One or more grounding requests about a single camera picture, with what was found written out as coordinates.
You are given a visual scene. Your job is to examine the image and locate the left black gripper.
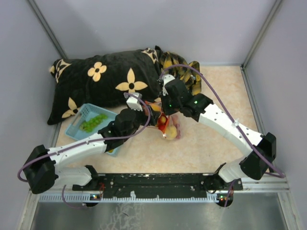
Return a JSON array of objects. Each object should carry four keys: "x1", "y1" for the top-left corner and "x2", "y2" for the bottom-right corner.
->
[{"x1": 124, "y1": 104, "x2": 161, "y2": 139}]

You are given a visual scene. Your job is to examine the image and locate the red cherry tomato bunch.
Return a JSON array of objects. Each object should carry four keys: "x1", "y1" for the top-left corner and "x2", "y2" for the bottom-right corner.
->
[{"x1": 156, "y1": 113, "x2": 168, "y2": 133}]

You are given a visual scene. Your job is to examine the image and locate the clear zip bag orange zipper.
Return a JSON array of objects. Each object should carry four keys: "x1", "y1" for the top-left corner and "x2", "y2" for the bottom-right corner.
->
[{"x1": 145, "y1": 101, "x2": 179, "y2": 140}]

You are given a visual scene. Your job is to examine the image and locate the yellow lemon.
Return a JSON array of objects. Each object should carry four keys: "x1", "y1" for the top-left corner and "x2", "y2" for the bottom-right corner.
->
[{"x1": 164, "y1": 126, "x2": 177, "y2": 140}]

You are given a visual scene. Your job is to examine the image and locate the purple grape bunch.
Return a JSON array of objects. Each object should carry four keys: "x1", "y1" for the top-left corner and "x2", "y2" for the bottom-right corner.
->
[{"x1": 174, "y1": 120, "x2": 181, "y2": 139}]

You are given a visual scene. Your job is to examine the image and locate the green lettuce leaf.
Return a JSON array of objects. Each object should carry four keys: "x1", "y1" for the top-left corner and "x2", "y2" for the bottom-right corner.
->
[{"x1": 79, "y1": 114, "x2": 108, "y2": 133}]

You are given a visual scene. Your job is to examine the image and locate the orange peach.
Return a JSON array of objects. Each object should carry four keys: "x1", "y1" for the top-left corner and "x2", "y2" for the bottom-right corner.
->
[{"x1": 149, "y1": 102, "x2": 163, "y2": 113}]

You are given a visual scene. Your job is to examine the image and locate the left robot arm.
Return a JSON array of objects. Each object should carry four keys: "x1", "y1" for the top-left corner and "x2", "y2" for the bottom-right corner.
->
[{"x1": 19, "y1": 105, "x2": 161, "y2": 194}]

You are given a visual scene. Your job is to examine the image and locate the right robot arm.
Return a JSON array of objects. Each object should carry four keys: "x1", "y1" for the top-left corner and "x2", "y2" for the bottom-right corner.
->
[{"x1": 159, "y1": 75, "x2": 276, "y2": 190}]

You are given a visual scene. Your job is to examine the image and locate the yellow plaid shirt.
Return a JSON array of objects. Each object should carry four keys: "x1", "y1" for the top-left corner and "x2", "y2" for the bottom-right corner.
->
[{"x1": 159, "y1": 51, "x2": 201, "y2": 95}]

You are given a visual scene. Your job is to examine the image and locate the light blue plastic basket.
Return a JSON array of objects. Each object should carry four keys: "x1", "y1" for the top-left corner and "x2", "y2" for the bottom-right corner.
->
[{"x1": 63, "y1": 103, "x2": 117, "y2": 158}]

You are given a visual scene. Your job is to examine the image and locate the black floral pillow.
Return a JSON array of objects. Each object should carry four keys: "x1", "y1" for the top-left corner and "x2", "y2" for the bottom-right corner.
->
[{"x1": 47, "y1": 46, "x2": 162, "y2": 125}]

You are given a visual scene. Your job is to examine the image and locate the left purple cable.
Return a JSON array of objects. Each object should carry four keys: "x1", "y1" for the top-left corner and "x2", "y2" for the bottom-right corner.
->
[{"x1": 16, "y1": 92, "x2": 152, "y2": 184}]

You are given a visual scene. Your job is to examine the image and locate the purple cable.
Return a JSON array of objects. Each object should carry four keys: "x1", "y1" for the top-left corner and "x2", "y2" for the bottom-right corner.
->
[
  {"x1": 16, "y1": 92, "x2": 152, "y2": 184},
  {"x1": 159, "y1": 64, "x2": 286, "y2": 179}
]

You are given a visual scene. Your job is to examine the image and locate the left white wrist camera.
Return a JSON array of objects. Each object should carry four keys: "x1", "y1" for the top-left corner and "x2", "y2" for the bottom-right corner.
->
[{"x1": 124, "y1": 92, "x2": 143, "y2": 111}]

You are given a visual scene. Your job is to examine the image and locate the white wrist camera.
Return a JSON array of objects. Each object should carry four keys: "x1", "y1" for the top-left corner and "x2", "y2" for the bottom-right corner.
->
[
  {"x1": 162, "y1": 74, "x2": 175, "y2": 96},
  {"x1": 124, "y1": 92, "x2": 143, "y2": 111}
]

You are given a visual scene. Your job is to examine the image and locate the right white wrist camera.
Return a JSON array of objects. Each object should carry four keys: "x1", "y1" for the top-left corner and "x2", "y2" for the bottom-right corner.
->
[{"x1": 162, "y1": 74, "x2": 175, "y2": 96}]

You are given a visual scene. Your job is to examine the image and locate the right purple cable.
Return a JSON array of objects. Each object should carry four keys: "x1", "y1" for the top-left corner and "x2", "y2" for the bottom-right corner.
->
[{"x1": 159, "y1": 64, "x2": 286, "y2": 179}]

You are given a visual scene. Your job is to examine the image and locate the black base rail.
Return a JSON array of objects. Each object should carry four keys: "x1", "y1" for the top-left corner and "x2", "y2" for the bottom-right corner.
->
[{"x1": 72, "y1": 173, "x2": 231, "y2": 199}]

